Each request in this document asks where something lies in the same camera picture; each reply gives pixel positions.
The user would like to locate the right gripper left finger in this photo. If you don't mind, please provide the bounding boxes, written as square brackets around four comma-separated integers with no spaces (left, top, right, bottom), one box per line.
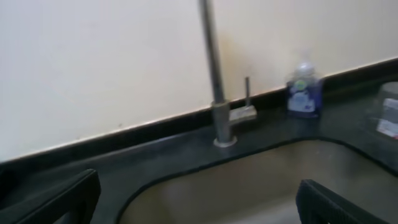
[0,169,102,224]

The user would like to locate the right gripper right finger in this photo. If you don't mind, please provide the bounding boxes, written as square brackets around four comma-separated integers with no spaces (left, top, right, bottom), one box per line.
[295,179,389,224]

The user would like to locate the steel sink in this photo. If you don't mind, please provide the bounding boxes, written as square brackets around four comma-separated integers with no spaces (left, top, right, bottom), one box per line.
[116,136,398,224]

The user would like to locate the clear labelled container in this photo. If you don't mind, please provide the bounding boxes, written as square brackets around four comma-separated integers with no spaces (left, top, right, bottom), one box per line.
[365,81,398,141]

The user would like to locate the blue soap bottle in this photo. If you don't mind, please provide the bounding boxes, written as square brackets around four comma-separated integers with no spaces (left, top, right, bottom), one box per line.
[285,51,324,119]

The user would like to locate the steel tap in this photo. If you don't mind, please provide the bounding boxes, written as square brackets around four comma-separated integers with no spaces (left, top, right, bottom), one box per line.
[198,0,258,149]

